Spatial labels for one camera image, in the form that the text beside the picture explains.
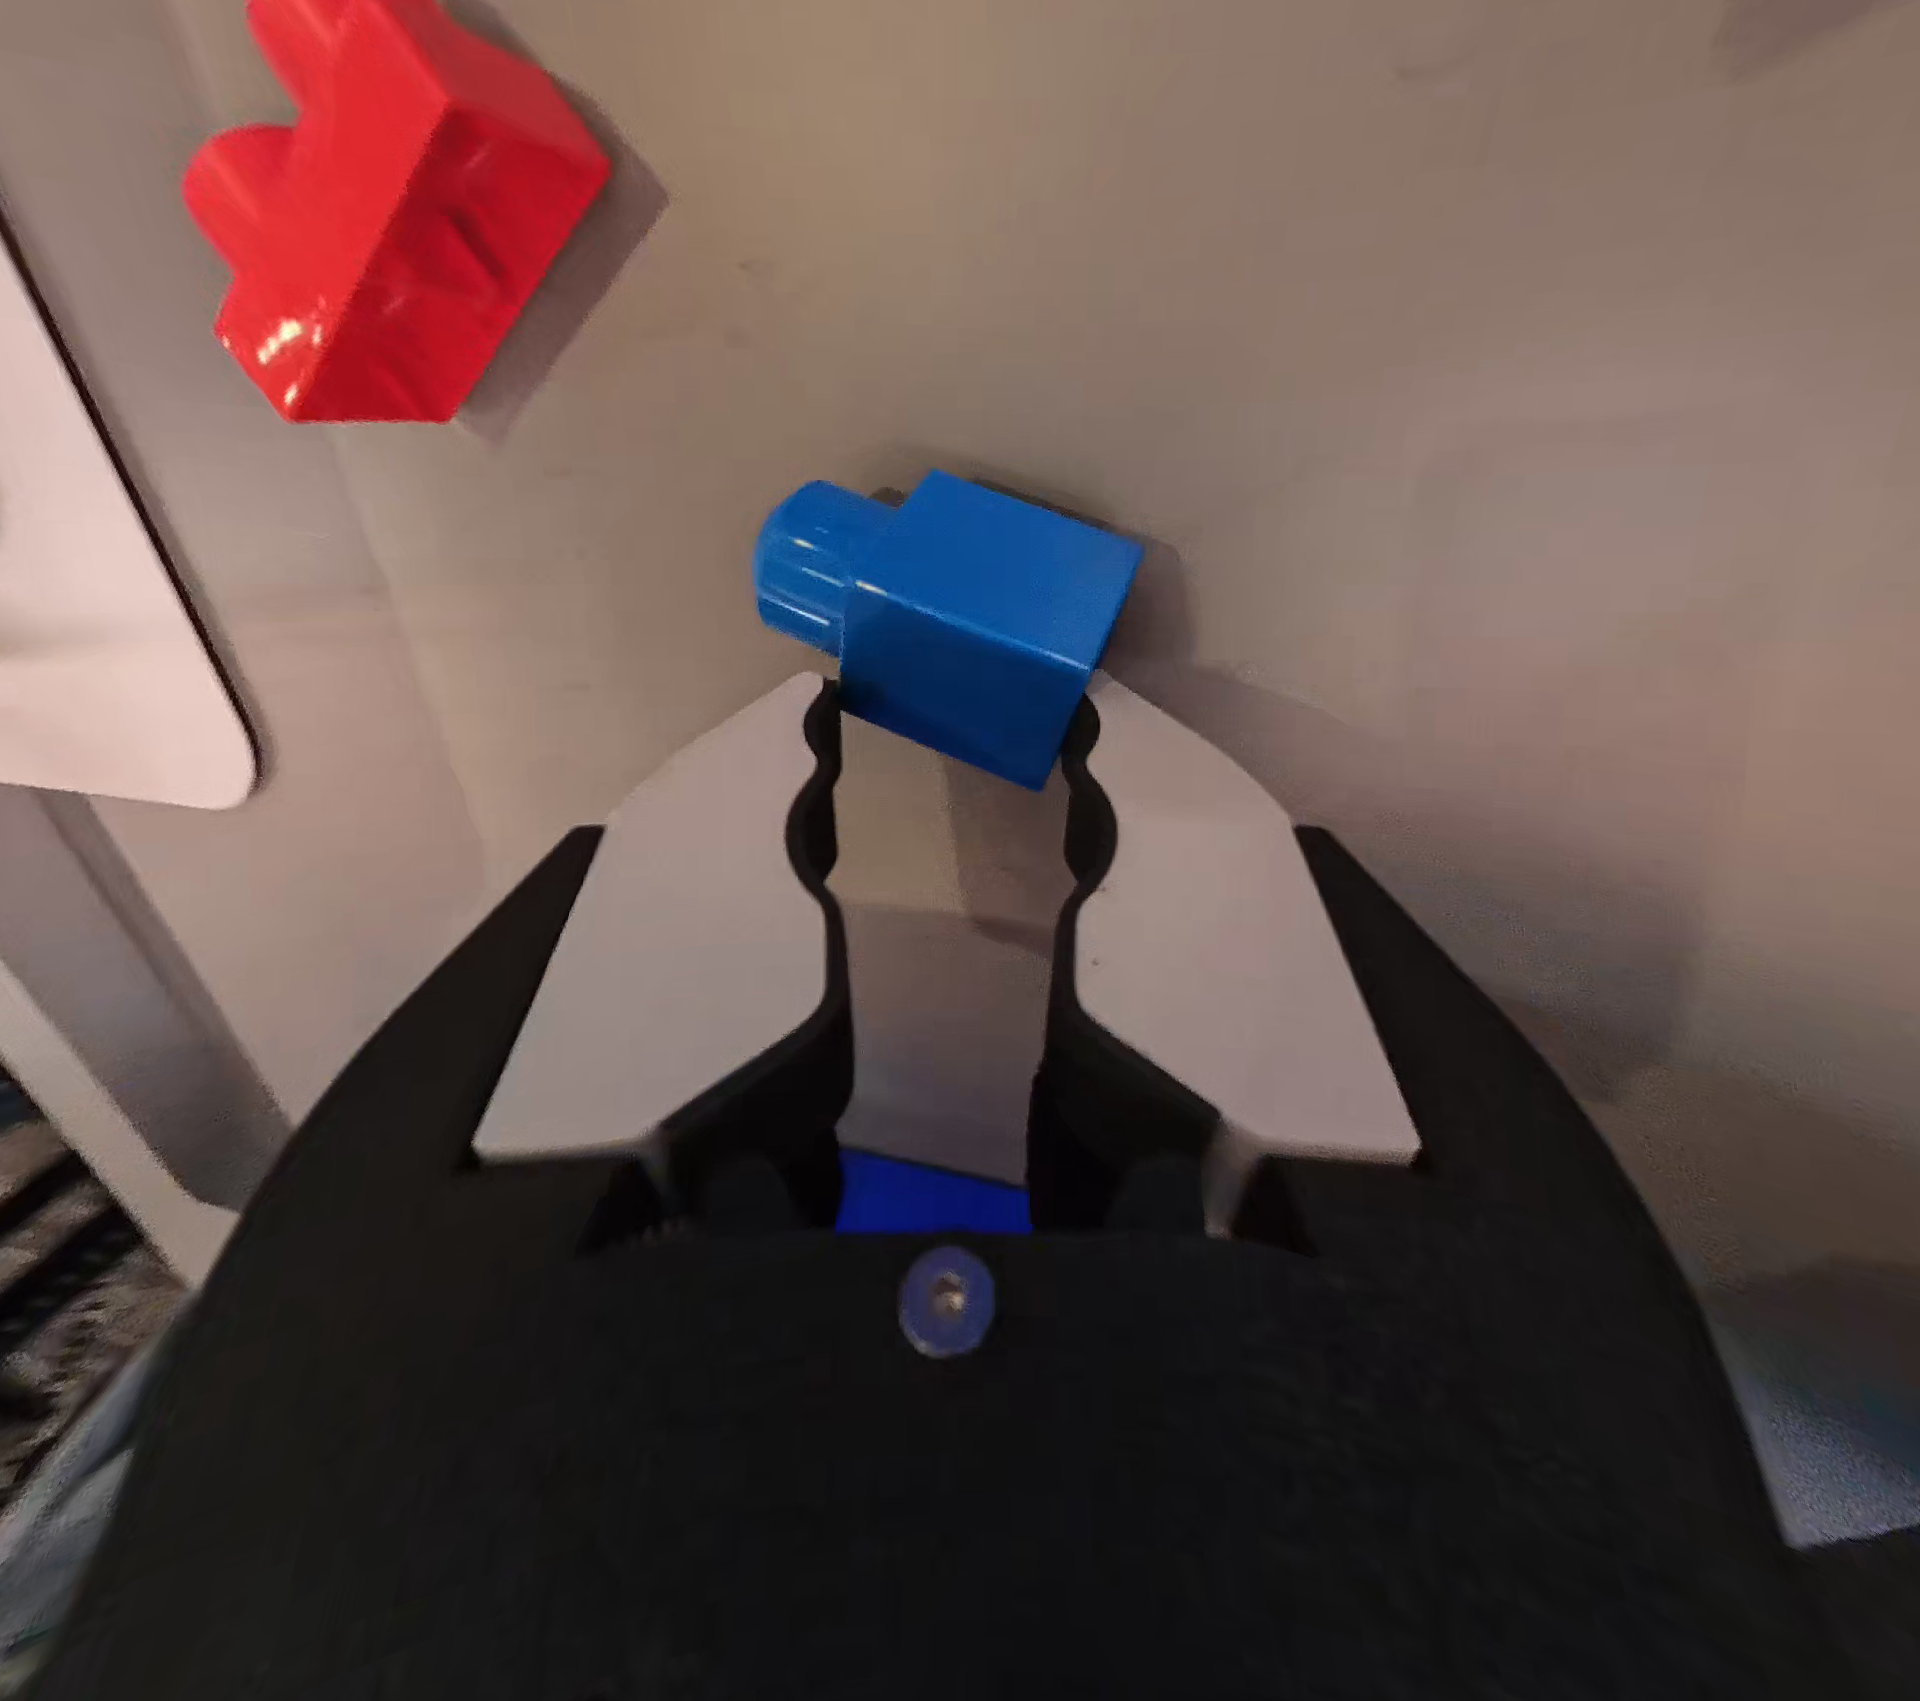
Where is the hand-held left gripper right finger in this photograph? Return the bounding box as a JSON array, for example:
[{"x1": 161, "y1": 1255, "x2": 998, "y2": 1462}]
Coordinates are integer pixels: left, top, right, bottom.
[{"x1": 1032, "y1": 689, "x2": 1424, "y2": 1201}]

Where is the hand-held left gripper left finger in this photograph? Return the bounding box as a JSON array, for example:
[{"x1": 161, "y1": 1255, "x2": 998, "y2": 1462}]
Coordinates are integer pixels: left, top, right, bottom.
[{"x1": 468, "y1": 673, "x2": 857, "y2": 1193}]

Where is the blue one-stud block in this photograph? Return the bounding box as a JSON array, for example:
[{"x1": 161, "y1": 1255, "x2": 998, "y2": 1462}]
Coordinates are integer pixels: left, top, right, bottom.
[{"x1": 750, "y1": 469, "x2": 1145, "y2": 790}]

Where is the red two-stud block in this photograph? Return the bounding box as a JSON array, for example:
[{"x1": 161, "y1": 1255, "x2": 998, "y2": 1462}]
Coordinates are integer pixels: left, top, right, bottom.
[{"x1": 179, "y1": 0, "x2": 614, "y2": 429}]

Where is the white wooden document stand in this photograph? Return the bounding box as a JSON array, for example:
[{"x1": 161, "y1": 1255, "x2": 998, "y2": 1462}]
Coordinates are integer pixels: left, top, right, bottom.
[{"x1": 0, "y1": 216, "x2": 262, "y2": 813}]

